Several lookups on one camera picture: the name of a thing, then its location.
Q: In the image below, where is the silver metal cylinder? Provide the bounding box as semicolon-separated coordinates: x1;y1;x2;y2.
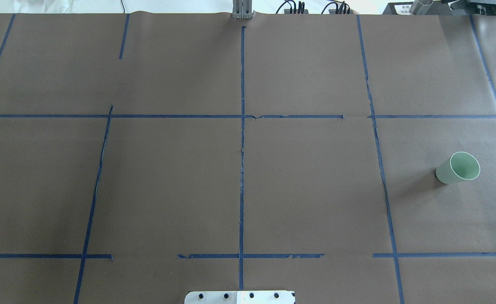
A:
409;0;434;15

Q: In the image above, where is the black cable connector left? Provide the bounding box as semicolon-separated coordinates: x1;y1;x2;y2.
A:
275;0;309;15

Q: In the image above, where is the aluminium frame post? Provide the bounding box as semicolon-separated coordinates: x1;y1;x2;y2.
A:
232;0;253;20

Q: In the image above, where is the black cable connector right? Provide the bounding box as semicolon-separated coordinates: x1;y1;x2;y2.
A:
321;0;354;15

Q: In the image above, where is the black cable connector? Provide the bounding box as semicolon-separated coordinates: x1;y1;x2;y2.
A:
321;0;354;15
275;0;309;15

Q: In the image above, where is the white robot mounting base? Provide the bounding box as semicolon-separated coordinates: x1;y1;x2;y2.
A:
184;290;296;304

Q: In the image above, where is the green paper cup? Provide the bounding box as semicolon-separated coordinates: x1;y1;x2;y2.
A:
435;152;480;185

